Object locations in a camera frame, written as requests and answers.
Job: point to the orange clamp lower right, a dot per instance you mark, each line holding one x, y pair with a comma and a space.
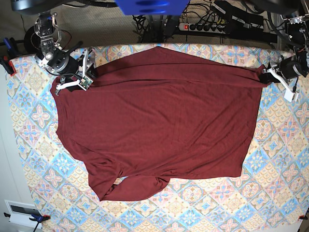
303, 217

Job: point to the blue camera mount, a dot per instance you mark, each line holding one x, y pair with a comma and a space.
152, 7

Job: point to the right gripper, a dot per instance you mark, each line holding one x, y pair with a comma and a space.
69, 70

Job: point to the blue clamp lower left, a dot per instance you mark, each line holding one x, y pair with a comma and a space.
36, 218

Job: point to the dark red t-shirt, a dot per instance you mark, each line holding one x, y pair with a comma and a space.
156, 115

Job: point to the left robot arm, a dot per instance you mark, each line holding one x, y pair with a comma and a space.
297, 36

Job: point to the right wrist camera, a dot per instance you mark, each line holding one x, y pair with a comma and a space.
85, 83

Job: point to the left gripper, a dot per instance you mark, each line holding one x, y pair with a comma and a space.
281, 72

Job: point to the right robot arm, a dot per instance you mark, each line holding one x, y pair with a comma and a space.
50, 35

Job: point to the patterned tile tablecloth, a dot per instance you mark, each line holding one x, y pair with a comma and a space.
272, 191

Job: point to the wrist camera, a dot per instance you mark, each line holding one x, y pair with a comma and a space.
291, 96
85, 83

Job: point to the white wall vent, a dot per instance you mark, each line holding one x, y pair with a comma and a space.
20, 213

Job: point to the black round stool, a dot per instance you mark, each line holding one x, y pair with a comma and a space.
32, 41

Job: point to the white power strip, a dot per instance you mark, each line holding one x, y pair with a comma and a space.
211, 28

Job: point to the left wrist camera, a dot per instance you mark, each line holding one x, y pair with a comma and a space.
291, 96

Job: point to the black orange clamp left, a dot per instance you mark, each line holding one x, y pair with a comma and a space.
7, 65

